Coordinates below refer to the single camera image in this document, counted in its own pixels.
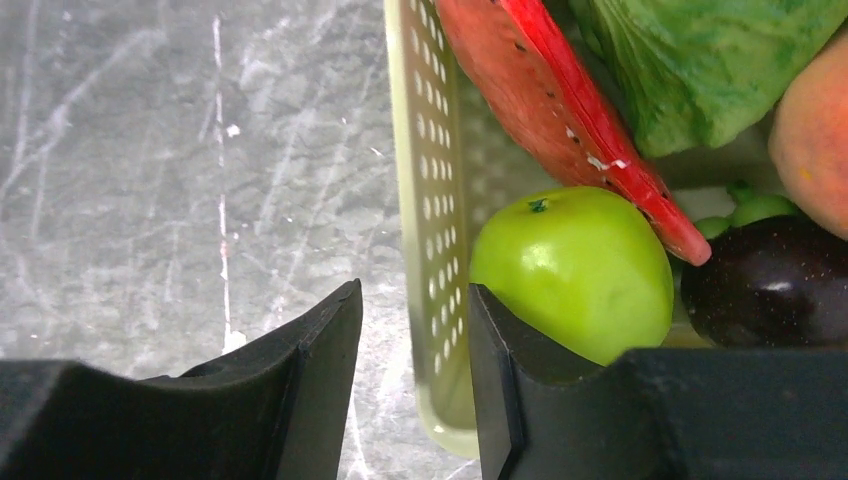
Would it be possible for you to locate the green toy apple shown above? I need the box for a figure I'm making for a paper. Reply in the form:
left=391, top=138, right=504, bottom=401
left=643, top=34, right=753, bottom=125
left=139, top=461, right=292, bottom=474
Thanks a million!
left=469, top=187, right=674, bottom=366

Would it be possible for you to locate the dark purple mangosteen toy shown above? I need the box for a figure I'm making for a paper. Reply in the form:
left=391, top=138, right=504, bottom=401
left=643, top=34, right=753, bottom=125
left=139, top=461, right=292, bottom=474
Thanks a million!
left=679, top=180, right=847, bottom=349

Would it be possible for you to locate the green cabbage toy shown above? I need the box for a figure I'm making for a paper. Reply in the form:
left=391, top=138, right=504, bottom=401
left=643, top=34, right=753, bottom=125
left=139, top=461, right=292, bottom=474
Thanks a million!
left=570, top=0, right=847, bottom=157

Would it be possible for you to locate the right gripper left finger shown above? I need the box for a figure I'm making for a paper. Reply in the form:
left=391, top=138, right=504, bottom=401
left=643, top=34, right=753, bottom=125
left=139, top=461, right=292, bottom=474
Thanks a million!
left=1, top=280, right=363, bottom=479

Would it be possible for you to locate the red watermelon slice toy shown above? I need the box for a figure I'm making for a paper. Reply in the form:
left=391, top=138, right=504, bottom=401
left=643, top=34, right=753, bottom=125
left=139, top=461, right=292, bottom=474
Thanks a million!
left=435, top=0, right=712, bottom=266

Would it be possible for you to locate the pale green plastic basket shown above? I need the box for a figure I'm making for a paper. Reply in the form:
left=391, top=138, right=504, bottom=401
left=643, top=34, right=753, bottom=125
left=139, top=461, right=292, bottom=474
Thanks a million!
left=384, top=1, right=788, bottom=458

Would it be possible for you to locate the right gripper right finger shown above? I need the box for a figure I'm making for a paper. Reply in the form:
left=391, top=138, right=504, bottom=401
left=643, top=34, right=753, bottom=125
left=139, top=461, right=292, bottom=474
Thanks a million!
left=468, top=285, right=847, bottom=479

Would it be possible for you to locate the orange peach toy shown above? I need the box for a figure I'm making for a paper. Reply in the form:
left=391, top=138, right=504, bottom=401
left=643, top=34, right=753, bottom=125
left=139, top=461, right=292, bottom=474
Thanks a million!
left=768, top=27, right=847, bottom=239

